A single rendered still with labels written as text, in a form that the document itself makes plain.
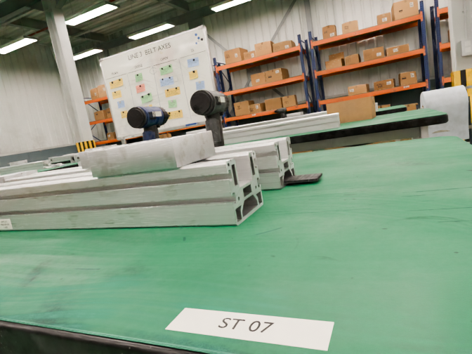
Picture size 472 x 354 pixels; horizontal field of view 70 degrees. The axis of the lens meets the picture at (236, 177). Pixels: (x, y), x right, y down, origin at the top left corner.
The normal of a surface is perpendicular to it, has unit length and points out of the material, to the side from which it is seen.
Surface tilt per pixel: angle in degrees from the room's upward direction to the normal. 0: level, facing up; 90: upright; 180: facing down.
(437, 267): 0
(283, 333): 0
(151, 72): 90
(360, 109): 89
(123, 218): 90
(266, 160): 90
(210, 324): 0
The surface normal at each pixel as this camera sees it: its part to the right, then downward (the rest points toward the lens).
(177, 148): 0.89, -0.08
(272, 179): -0.42, 0.22
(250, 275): -0.17, -0.97
